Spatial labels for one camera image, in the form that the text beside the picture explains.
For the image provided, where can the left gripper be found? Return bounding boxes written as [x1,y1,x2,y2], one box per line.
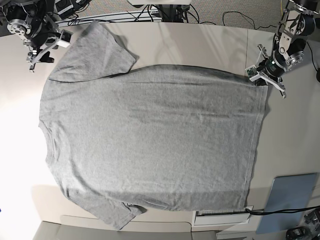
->
[255,44,287,99]

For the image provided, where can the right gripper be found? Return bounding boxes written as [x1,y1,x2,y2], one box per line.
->
[23,14,60,73]

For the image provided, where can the grey T-shirt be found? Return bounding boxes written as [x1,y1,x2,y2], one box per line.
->
[39,22,268,230]

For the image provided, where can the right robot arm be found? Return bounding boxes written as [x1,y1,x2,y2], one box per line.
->
[0,0,62,73]

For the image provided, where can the robot base stand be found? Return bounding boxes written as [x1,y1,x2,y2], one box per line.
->
[127,0,192,23]

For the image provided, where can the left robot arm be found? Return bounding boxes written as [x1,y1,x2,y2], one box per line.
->
[249,0,320,98]

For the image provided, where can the black box device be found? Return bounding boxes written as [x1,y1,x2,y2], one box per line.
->
[55,0,74,20]

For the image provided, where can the blue-grey mat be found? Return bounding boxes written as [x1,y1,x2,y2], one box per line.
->
[255,173,318,235]

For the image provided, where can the black device bottom right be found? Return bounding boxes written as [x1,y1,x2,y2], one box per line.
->
[285,226,312,240]

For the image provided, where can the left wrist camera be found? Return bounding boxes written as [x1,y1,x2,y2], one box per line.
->
[245,65,258,82]

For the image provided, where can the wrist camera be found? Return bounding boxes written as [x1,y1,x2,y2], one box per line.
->
[56,29,73,48]
[245,65,258,82]

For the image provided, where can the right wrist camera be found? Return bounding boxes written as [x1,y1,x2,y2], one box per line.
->
[56,29,73,48]

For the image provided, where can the black cable on table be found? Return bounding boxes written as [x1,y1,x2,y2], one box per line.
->
[245,206,320,216]

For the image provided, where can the white cable grommet tray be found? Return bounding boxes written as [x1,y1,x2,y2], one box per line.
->
[191,206,253,227]

